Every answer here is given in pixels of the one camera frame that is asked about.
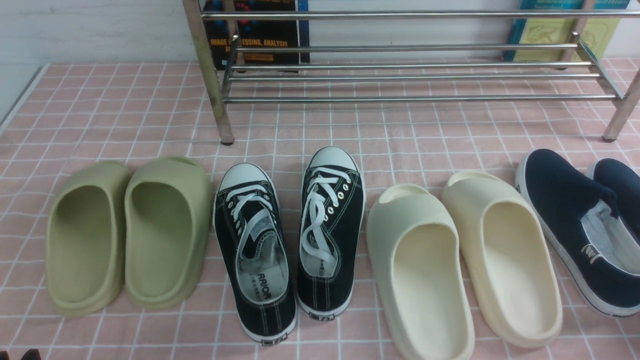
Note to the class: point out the black image processing book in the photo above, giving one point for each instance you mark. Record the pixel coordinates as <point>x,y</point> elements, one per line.
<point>258,33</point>

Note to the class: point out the navy slip-on shoe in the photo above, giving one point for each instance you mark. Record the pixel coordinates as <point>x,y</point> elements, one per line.
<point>625,183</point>
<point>581,220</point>

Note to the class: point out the green foam slide right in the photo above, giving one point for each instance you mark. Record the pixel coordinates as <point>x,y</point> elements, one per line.
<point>168,207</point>

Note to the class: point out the green foam slide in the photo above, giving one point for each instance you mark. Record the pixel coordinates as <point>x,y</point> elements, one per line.
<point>168,207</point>
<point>85,240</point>

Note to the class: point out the metal shoe rack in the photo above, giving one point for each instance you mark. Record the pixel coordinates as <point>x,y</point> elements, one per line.
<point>577,62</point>

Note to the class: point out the cream foam slide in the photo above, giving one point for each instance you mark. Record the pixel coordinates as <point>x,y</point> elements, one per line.
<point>505,252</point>
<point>414,249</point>

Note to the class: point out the navy slip-on shoe right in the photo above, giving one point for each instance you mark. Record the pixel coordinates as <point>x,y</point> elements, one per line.
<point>625,183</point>

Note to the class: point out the green foam slide left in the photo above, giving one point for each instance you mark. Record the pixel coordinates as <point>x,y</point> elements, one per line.
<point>85,240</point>

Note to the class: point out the pink checkered tablecloth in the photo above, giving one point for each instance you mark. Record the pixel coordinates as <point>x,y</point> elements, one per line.
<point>76,114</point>

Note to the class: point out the cream foam slide left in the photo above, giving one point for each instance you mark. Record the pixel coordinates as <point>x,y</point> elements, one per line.
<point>414,249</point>

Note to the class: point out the teal yellow book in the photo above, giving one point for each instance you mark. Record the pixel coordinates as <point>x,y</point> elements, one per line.
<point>597,34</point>

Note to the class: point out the cream foam slide right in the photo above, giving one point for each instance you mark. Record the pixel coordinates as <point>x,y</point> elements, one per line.
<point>505,252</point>

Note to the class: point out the navy slip-on shoe left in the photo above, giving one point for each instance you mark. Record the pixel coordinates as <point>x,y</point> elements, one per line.
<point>581,220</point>

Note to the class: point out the black canvas sneaker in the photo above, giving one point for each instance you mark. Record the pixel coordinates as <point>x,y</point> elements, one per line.
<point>248,226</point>
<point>333,204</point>

